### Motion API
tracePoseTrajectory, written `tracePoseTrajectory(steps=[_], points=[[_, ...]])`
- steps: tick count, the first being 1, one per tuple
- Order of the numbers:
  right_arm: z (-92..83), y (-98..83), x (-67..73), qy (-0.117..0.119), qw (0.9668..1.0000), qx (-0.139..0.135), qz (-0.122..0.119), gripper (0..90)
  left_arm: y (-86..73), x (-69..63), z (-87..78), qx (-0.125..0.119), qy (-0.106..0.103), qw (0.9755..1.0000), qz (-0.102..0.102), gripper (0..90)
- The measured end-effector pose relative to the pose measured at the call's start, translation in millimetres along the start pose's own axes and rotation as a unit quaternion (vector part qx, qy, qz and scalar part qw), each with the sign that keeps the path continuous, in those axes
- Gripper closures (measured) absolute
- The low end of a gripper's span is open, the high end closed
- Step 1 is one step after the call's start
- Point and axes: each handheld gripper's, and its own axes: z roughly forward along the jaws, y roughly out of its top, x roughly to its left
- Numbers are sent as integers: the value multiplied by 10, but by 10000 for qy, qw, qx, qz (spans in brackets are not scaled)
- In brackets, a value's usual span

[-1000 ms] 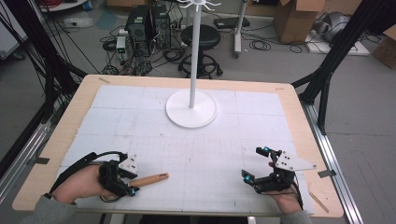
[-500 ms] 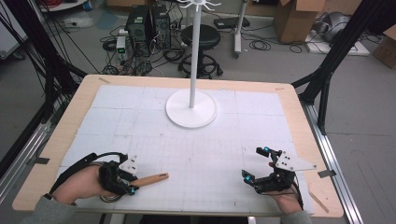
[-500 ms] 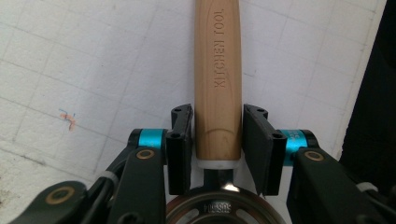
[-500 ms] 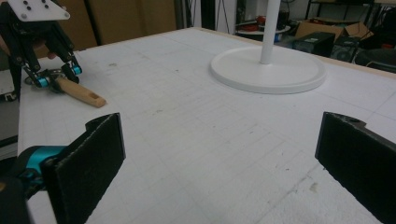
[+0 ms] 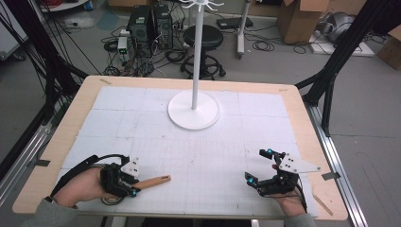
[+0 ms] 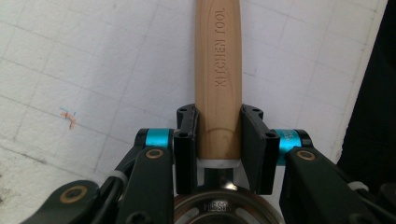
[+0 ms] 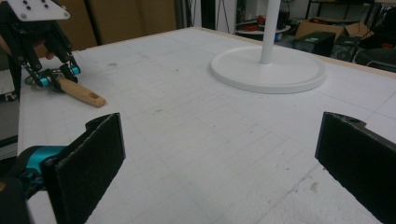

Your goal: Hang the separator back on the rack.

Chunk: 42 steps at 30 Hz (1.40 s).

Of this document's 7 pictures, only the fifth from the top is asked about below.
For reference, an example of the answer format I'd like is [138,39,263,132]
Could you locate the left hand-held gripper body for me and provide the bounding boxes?
[100,156,141,198]

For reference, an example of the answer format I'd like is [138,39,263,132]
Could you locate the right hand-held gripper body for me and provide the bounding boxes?
[256,151,322,197]

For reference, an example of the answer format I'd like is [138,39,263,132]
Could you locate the metal ladle with wooden handle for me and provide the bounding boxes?
[100,175,172,206]

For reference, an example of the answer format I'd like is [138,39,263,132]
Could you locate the person's right hand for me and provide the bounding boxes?
[268,188,307,218]

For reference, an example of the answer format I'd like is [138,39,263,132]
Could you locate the person's left hand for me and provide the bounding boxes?
[54,167,117,207]

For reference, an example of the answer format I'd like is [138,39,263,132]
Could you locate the thin wooden strip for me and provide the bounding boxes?
[311,192,334,217]

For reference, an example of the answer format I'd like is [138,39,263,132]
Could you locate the black tape piece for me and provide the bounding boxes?
[321,171,341,182]
[29,159,51,168]

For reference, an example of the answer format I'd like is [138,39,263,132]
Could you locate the person's dark trousers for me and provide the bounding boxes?
[135,218,248,227]

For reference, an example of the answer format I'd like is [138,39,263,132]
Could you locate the white grid mat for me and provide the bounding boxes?
[46,85,320,218]

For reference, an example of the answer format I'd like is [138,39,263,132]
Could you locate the white hook stand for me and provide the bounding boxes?
[167,0,225,131]

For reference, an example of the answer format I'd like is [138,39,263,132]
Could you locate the black round stool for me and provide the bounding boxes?
[180,24,227,80]

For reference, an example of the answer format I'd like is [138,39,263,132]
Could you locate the white flat board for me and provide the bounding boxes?
[308,31,376,58]

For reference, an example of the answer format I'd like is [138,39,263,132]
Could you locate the small white box green light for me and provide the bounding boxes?
[117,36,129,61]

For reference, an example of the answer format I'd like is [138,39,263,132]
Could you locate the flat black device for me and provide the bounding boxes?
[217,16,254,31]

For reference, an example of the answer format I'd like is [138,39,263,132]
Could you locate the large open cardboard box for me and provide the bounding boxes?
[277,0,331,44]

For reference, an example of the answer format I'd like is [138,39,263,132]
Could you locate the grey round appliance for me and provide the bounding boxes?
[318,11,356,44]

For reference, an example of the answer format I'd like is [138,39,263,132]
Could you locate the large black computer tower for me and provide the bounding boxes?
[126,5,156,59]

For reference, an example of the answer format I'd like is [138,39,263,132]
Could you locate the slim black computer tower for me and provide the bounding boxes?
[153,3,174,50]

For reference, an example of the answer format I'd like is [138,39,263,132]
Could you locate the small cardboard box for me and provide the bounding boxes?
[376,25,401,71]

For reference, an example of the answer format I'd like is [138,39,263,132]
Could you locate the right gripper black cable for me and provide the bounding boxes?
[266,183,308,212]

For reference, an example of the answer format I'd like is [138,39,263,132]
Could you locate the aluminium rail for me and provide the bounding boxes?
[304,102,369,227]
[0,122,53,206]

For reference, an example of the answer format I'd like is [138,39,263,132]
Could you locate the coiled black cable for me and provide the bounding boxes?
[252,40,275,53]

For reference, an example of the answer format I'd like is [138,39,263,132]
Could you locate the black frame strut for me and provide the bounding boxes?
[0,0,90,125]
[295,0,395,137]

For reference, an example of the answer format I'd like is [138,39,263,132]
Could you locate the white metal post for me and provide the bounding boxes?
[236,0,252,60]

